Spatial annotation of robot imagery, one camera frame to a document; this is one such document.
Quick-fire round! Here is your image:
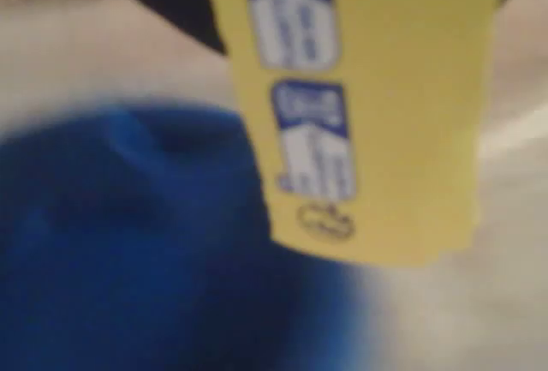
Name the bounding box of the blue plastic bowl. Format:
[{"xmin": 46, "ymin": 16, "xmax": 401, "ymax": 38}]
[{"xmin": 0, "ymin": 103, "xmax": 372, "ymax": 371}]

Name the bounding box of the yellow cylindrical block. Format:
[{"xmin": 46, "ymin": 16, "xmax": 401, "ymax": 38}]
[{"xmin": 199, "ymin": 0, "xmax": 509, "ymax": 270}]

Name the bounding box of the beige wrinkled cloth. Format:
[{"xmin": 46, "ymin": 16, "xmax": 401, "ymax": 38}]
[{"xmin": 0, "ymin": 0, "xmax": 548, "ymax": 371}]

